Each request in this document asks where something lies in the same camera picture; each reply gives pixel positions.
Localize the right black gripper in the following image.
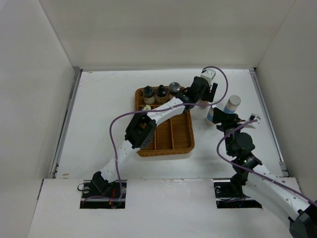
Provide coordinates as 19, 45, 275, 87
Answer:
212, 107, 246, 156

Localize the silver cap blue label jar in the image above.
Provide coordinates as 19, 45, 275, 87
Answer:
205, 106, 214, 125

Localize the pink cap spice bottle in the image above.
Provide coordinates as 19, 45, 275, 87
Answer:
199, 100, 210, 105

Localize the black nozzle cap bottle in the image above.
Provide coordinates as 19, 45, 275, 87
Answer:
156, 85, 168, 105

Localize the black cap white spice bottle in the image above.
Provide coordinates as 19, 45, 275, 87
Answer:
142, 85, 155, 105

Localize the yellow cap spice bottle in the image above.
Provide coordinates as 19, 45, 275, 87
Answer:
141, 105, 152, 111

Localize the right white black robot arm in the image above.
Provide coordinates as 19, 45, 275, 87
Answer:
213, 108, 317, 238

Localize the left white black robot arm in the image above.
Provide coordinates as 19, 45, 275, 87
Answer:
91, 76, 218, 198

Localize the brown wicker divided tray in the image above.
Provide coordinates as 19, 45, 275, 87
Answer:
134, 86, 196, 158

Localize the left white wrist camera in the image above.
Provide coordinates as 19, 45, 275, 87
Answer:
201, 69, 216, 83

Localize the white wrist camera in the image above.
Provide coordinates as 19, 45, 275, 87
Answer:
247, 113, 261, 129
201, 69, 216, 83

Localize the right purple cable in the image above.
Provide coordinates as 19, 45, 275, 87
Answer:
216, 118, 317, 206

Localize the purple cable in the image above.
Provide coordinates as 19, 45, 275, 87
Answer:
81, 65, 229, 206
216, 118, 317, 206

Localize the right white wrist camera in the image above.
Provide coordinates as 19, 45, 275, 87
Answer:
247, 113, 261, 129

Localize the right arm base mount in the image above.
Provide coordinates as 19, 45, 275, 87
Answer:
213, 179, 262, 209

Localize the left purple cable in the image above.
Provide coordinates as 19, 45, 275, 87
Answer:
81, 65, 229, 206

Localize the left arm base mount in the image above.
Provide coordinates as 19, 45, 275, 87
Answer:
77, 180, 127, 209

